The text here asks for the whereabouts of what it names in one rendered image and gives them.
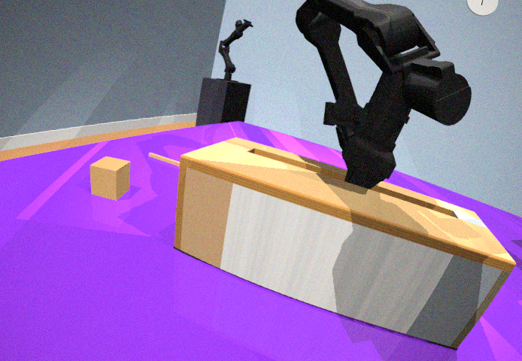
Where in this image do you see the pale yellow thin bar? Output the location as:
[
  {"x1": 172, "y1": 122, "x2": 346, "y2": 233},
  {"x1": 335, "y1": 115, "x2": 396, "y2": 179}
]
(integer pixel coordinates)
[{"x1": 148, "y1": 153, "x2": 180, "y2": 167}]

